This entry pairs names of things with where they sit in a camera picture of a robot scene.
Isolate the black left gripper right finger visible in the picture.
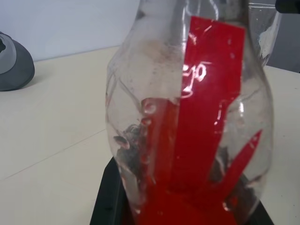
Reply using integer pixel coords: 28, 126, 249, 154
243, 199, 273, 225

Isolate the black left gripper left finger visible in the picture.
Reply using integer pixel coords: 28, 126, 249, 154
90, 157, 136, 225

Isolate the clear bottle with red label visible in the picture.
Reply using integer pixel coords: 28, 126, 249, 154
105, 0, 274, 225

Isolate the clear wine glass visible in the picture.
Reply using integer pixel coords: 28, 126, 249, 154
247, 2, 283, 69

